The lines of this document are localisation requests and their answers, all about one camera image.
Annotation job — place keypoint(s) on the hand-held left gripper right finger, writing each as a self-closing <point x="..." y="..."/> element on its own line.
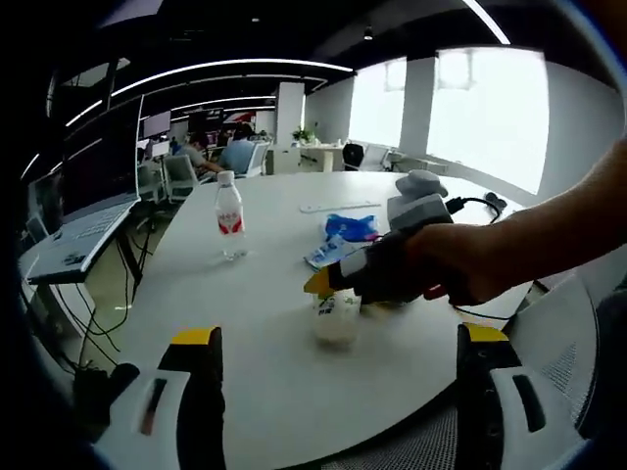
<point x="480" y="406"/>

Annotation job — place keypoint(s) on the black office chair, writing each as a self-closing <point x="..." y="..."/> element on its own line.
<point x="353" y="156"/>

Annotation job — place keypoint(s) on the potted green plant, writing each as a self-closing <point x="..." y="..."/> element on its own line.
<point x="303" y="134"/>

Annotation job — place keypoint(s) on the white office chair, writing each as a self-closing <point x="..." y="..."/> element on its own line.
<point x="257" y="159"/>

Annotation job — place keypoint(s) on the white background desk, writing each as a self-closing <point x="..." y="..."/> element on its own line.
<point x="313" y="156"/>

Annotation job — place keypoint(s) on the open laptop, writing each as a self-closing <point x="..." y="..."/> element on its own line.
<point x="98" y="161"/>

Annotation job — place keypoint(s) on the white mesh chair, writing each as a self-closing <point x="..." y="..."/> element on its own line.
<point x="563" y="352"/>

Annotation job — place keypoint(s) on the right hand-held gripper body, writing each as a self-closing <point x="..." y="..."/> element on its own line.
<point x="419" y="205"/>

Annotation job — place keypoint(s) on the long ceiling light strip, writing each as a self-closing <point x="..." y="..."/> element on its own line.
<point x="269" y="62"/>

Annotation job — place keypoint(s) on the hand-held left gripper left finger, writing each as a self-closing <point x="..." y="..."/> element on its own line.
<point x="196" y="401"/>

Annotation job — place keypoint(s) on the white paper cup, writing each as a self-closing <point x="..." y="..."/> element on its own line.
<point x="335" y="323"/>

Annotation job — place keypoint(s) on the black tripod stand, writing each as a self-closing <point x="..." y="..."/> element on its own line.
<point x="132" y="264"/>

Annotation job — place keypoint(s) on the blue tissue pack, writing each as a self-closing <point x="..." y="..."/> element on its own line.
<point x="350" y="226"/>

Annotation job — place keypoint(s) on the small black device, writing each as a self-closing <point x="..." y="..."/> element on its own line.
<point x="496" y="198"/>

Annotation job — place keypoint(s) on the background computer monitor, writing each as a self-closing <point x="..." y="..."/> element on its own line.
<point x="157" y="123"/>

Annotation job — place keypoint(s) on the white power strip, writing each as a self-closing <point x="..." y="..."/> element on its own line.
<point x="338" y="206"/>

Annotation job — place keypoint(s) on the white round table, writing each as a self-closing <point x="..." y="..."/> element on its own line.
<point x="274" y="303"/>

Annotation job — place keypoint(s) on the white Deeyeo plastic bag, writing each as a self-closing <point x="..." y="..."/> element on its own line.
<point x="328" y="252"/>

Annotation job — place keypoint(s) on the clear water bottle red label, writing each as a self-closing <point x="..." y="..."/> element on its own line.
<point x="230" y="220"/>

